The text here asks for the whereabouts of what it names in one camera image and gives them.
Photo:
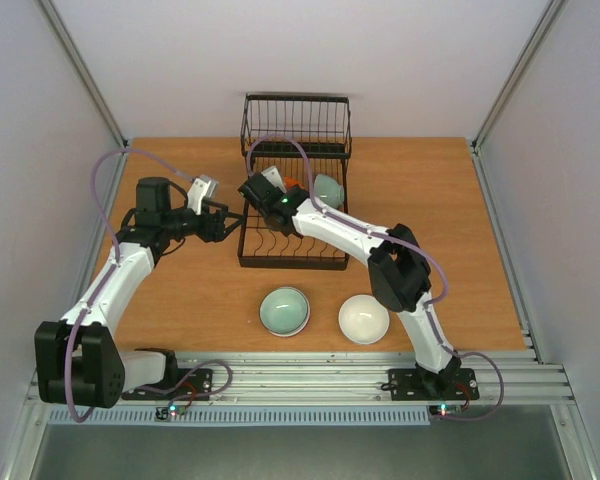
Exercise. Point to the black wire dish rack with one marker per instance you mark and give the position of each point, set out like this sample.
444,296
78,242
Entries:
320,123

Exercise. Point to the left green circuit board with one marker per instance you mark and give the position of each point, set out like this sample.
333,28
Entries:
170,413

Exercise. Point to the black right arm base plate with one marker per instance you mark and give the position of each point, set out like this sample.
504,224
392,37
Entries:
406,384

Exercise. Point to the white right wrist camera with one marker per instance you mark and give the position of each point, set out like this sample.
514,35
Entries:
272,174

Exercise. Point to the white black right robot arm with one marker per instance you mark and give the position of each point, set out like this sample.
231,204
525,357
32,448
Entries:
399,270

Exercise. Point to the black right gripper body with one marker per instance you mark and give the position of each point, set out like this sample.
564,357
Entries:
253,186

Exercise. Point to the orange bowl white inside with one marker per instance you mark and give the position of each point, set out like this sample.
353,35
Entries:
290,182

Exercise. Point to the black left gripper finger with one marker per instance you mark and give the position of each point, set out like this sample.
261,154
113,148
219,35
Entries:
227,223
211,207

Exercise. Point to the grey slotted cable duct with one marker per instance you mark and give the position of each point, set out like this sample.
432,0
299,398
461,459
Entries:
216,416

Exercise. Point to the right green circuit board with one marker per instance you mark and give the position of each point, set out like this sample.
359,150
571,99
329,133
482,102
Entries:
445,410

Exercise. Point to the plain mint green bowl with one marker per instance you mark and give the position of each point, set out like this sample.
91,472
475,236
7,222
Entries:
329,191

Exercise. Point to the green patterned bowl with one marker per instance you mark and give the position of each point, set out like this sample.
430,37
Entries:
285,311

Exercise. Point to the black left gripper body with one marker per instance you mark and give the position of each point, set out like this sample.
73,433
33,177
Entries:
206,233

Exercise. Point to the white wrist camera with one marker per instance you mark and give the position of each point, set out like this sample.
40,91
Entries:
203,188
272,174

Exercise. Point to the green circuit board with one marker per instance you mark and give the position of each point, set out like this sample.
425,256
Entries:
445,410
170,413

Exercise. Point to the aluminium rail frame front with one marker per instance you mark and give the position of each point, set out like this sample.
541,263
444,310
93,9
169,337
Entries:
354,378

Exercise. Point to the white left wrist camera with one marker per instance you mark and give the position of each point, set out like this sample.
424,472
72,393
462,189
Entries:
203,188

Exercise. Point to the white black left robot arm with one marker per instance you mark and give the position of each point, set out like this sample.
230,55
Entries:
77,360

